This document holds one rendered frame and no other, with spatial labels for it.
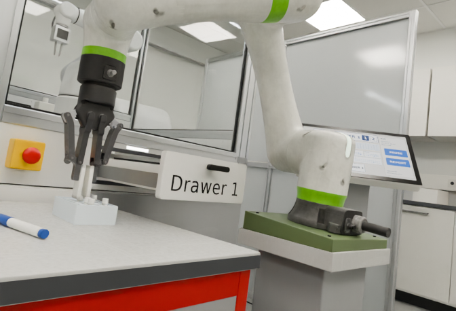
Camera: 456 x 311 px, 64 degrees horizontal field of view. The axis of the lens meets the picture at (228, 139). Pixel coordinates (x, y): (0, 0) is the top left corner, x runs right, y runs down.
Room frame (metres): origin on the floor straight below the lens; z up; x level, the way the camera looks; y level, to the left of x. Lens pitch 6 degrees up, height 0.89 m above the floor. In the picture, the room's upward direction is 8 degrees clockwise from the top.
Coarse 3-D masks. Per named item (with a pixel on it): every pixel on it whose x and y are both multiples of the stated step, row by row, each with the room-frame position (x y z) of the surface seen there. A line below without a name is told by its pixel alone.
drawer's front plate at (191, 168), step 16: (160, 160) 0.84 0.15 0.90; (176, 160) 0.85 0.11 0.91; (192, 160) 0.89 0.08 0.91; (208, 160) 0.93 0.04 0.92; (160, 176) 0.83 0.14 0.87; (192, 176) 0.89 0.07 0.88; (208, 176) 0.93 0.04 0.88; (224, 176) 0.97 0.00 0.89; (240, 176) 1.02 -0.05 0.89; (160, 192) 0.83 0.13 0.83; (176, 192) 0.86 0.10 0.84; (224, 192) 0.98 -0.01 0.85; (240, 192) 1.03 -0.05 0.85
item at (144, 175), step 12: (108, 168) 1.02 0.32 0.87; (120, 168) 0.98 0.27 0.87; (132, 168) 0.95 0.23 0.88; (144, 168) 0.91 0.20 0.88; (156, 168) 0.88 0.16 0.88; (108, 180) 1.02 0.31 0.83; (120, 180) 0.97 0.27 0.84; (132, 180) 0.94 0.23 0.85; (144, 180) 0.90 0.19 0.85; (156, 180) 0.87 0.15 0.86
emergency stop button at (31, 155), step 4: (28, 148) 0.87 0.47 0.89; (32, 148) 0.87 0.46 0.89; (36, 148) 0.88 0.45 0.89; (24, 152) 0.86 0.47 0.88; (28, 152) 0.87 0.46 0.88; (32, 152) 0.87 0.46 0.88; (36, 152) 0.88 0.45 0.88; (24, 156) 0.86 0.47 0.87; (28, 156) 0.87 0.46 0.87; (32, 156) 0.87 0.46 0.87; (36, 156) 0.88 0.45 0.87; (40, 156) 0.89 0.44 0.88; (24, 160) 0.87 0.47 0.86; (28, 160) 0.87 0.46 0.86; (32, 160) 0.87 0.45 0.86; (36, 160) 0.88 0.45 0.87
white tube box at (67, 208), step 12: (60, 204) 0.76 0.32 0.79; (72, 204) 0.72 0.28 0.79; (84, 204) 0.74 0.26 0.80; (96, 204) 0.77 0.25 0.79; (108, 204) 0.78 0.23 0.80; (60, 216) 0.75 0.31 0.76; (72, 216) 0.71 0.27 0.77; (84, 216) 0.71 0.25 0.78; (96, 216) 0.73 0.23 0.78; (108, 216) 0.74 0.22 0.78
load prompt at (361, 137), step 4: (344, 132) 1.73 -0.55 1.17; (348, 132) 1.73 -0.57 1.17; (352, 136) 1.71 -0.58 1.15; (356, 136) 1.71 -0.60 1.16; (360, 136) 1.71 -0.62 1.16; (364, 136) 1.71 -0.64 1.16; (368, 136) 1.71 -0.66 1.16; (372, 136) 1.71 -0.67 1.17; (376, 136) 1.71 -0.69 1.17; (356, 140) 1.69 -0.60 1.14; (360, 140) 1.69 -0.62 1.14; (364, 140) 1.69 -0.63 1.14; (368, 140) 1.69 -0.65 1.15; (372, 140) 1.69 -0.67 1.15; (376, 140) 1.69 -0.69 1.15
